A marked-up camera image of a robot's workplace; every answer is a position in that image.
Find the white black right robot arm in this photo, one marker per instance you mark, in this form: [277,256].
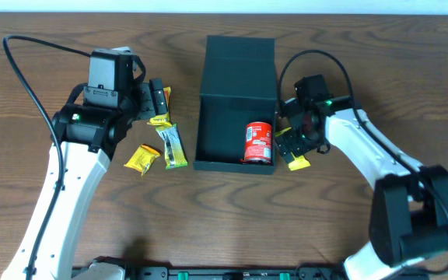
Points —
[408,225]

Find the yellow snack bar wrapper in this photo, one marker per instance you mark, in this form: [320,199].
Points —
[296,159]

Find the small yellow snack packet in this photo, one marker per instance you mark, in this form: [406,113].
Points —
[142,159]

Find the red soda can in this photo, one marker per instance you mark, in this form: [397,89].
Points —
[258,143]

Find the green yellow snack bar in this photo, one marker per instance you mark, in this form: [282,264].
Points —
[173,148]

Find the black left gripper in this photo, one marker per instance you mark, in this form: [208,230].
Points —
[146,101]

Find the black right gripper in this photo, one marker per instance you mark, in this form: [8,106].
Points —
[295,137]

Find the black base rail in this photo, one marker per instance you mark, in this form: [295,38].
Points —
[97,271]

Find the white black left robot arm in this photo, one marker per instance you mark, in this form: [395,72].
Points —
[86,131]

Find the orange yellow snack packet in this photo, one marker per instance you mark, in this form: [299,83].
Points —
[163,119]

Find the black gift box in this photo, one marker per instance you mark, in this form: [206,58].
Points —
[238,86]

